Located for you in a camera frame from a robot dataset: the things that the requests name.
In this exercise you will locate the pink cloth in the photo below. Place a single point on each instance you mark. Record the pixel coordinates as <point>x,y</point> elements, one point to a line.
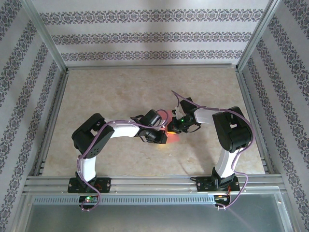
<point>172,139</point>

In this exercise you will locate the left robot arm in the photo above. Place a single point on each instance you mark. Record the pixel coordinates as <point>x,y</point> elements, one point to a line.
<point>88,166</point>

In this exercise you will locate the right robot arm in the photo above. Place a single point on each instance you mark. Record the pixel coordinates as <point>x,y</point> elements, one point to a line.
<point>225,164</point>

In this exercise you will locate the grey metal sheet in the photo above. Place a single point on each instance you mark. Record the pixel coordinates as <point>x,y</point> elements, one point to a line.
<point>154,217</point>

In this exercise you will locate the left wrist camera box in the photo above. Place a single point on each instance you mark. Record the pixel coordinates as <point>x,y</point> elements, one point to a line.
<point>162,128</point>

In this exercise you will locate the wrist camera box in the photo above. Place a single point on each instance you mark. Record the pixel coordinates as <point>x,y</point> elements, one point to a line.
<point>162,128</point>
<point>178,111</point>

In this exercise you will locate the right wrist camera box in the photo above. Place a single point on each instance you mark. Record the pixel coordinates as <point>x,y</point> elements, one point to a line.
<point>178,111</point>

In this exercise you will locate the aluminium mounting rail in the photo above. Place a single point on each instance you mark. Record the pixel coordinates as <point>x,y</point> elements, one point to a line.
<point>154,183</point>

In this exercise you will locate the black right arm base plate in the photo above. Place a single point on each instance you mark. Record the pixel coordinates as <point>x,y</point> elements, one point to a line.
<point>204,184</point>

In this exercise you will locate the aluminium back rail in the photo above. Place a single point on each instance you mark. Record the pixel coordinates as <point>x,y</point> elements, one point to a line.
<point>152,65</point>

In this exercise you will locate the aluminium right side rail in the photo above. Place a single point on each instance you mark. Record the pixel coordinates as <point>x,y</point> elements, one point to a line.
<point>246,96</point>

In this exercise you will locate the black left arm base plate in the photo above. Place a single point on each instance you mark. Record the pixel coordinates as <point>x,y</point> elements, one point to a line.
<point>105,184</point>

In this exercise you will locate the aluminium left side rail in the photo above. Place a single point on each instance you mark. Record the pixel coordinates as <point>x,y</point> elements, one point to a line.
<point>52,120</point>

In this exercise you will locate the aluminium right frame post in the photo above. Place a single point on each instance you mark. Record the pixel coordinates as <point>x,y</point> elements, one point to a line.
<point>259,31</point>

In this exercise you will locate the aluminium frame post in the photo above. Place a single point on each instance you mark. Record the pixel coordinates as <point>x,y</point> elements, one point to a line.
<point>259,31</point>
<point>44,31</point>

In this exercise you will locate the aluminium left frame post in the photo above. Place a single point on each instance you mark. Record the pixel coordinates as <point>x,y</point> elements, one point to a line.
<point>44,31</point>

